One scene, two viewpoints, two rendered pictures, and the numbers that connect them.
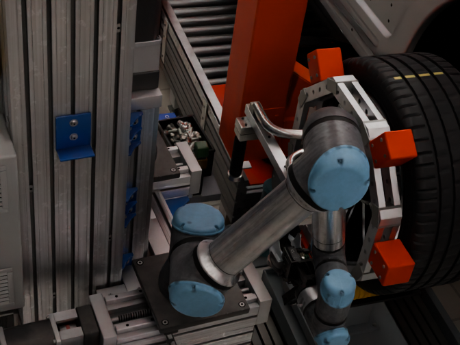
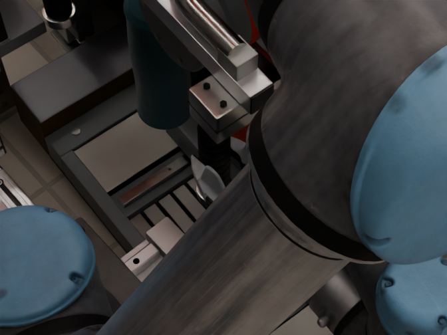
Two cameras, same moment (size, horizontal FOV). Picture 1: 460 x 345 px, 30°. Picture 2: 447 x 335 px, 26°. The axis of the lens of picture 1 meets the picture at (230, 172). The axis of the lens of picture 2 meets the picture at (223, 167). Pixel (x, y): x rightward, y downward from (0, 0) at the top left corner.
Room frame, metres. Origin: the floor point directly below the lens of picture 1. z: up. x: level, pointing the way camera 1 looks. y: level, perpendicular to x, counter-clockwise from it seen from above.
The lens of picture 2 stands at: (1.01, -0.03, 1.76)
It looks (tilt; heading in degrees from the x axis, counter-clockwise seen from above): 59 degrees down; 346
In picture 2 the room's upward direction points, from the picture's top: straight up
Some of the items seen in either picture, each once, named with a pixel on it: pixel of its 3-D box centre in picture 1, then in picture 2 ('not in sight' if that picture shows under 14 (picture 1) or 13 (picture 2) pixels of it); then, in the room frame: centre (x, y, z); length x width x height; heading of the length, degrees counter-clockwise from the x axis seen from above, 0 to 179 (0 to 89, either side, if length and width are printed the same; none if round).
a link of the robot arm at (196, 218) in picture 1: (196, 236); (33, 292); (1.37, 0.05, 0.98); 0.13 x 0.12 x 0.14; 8
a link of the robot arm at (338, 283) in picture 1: (334, 291); (406, 295); (1.31, -0.27, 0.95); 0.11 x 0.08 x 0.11; 8
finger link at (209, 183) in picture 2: (276, 245); (213, 180); (1.52, -0.14, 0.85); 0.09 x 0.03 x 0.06; 33
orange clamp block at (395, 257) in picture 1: (390, 262); not in sight; (1.52, -0.43, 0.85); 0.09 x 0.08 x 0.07; 24
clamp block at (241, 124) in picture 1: (252, 127); not in sight; (1.88, -0.04, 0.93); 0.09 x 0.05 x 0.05; 114
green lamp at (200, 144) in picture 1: (201, 149); not in sight; (2.10, 0.10, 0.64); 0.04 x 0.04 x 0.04; 24
